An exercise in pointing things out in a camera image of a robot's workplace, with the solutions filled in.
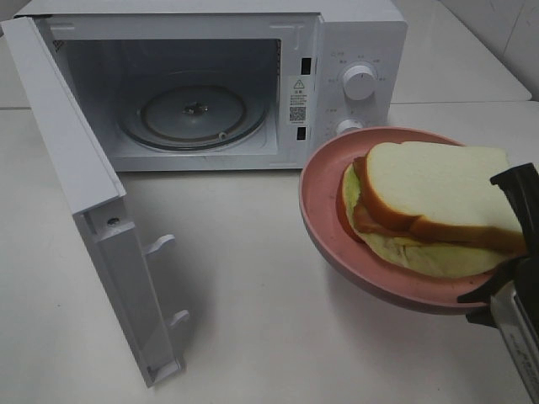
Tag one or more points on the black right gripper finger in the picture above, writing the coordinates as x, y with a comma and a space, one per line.
520, 186
523, 271

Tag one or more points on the white bread sandwich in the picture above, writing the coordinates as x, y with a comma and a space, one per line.
431, 207

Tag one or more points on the pink round plate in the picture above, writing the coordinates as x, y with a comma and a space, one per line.
324, 219

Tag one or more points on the white microwave door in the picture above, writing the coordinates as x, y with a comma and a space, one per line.
96, 198

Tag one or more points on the upper white power knob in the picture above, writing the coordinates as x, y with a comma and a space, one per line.
359, 81

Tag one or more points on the warning label sticker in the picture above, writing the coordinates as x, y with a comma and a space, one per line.
298, 99

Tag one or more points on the white microwave oven body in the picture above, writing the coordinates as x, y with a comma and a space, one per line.
117, 50

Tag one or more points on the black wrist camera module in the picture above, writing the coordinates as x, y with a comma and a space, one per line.
519, 335

